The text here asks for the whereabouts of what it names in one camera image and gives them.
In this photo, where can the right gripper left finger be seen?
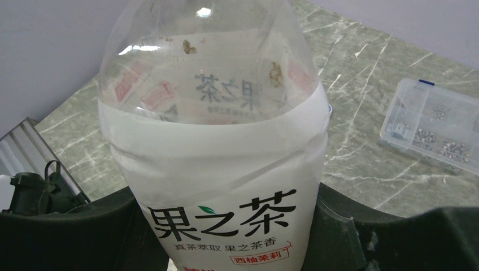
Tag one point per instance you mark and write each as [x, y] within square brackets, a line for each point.
[110, 233]

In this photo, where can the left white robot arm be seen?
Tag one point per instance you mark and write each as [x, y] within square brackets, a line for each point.
[32, 194]

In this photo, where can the aluminium rail frame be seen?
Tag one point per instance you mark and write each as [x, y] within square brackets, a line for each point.
[24, 150]

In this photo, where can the large clear tea bottle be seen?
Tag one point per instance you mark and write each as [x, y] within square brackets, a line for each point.
[217, 119]

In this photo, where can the clear plastic screw box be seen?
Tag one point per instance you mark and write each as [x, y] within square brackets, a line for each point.
[437, 125]

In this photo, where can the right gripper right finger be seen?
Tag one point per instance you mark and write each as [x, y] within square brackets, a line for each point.
[347, 235]

